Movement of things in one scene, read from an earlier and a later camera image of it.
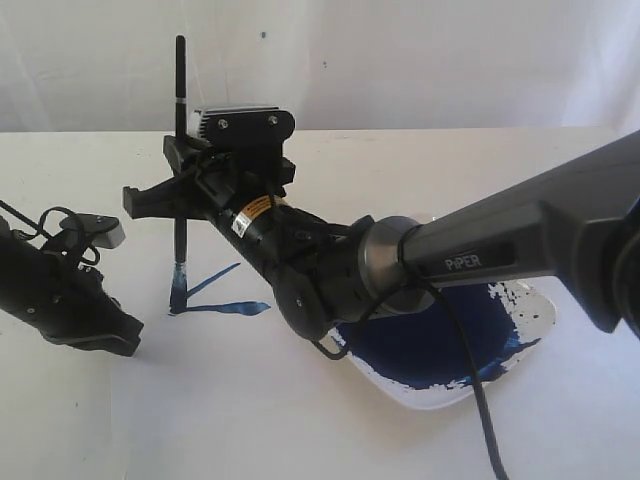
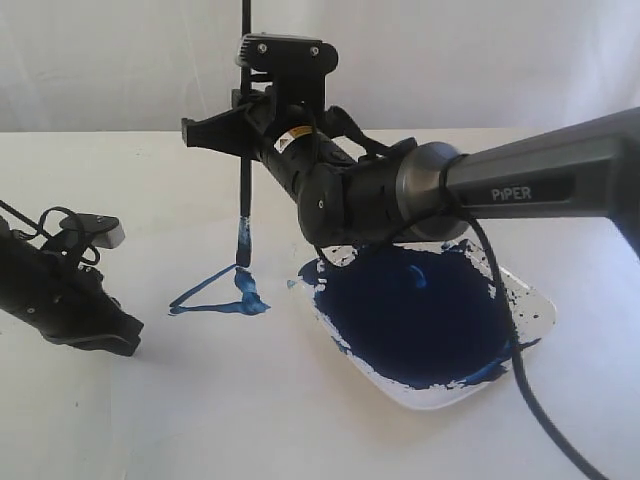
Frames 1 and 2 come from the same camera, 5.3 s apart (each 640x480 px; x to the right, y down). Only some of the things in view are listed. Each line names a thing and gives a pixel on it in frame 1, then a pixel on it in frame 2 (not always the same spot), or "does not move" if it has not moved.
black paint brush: (180, 270) to (244, 233)
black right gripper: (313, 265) to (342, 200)
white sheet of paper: (234, 364) does not move
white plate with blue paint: (419, 357) does not move
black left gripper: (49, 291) does not move
